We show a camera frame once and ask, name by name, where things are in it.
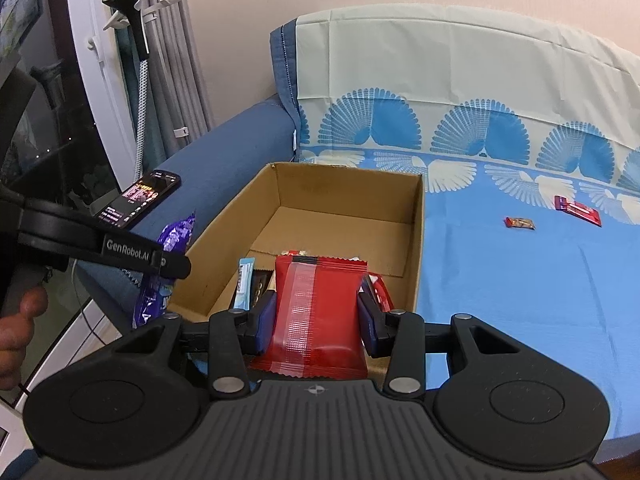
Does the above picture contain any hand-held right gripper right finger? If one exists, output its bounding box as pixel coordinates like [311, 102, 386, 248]
[356, 292, 528, 396]

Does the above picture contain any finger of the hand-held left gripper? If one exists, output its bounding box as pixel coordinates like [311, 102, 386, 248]
[151, 249, 192, 281]

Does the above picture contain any blue sofa armrest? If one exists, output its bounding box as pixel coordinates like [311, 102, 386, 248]
[75, 95, 301, 341]

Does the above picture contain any light blue snack packet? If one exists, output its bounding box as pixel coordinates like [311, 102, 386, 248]
[231, 257, 257, 311]

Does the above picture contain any dark brown snack packet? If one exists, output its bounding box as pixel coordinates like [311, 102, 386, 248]
[249, 270, 275, 308]

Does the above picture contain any cardboard box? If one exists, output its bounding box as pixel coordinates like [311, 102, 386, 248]
[167, 161, 427, 386]

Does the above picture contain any flat red wafer packet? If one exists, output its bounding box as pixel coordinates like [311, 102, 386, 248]
[554, 195, 604, 228]

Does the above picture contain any handheld garment steamer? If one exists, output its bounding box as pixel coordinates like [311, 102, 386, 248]
[102, 0, 217, 171]

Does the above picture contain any purple chocolate bar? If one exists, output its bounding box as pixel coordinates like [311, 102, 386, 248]
[131, 212, 197, 330]

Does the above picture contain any dark window pane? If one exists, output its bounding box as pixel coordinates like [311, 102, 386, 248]
[0, 0, 121, 221]

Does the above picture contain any white window frame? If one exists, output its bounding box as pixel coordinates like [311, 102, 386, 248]
[64, 0, 143, 193]

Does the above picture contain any black smartphone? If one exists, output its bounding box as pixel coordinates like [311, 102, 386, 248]
[96, 171, 182, 232]

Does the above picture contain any garment steamer head with hose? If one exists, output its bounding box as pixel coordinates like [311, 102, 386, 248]
[101, 0, 152, 183]

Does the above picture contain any large red snack packet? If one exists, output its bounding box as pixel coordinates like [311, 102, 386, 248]
[250, 254, 370, 378]

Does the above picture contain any blue denim cushion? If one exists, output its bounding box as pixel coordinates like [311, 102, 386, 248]
[270, 20, 303, 163]

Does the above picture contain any person's left hand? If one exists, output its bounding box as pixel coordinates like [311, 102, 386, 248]
[0, 287, 49, 391]

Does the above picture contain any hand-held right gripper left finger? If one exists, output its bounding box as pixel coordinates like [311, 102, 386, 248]
[107, 290, 278, 401]

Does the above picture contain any small red white packet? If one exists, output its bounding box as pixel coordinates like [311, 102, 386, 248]
[361, 272, 396, 311]

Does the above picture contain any blue bird print bed sheet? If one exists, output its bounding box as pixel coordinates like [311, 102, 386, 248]
[295, 2, 640, 461]

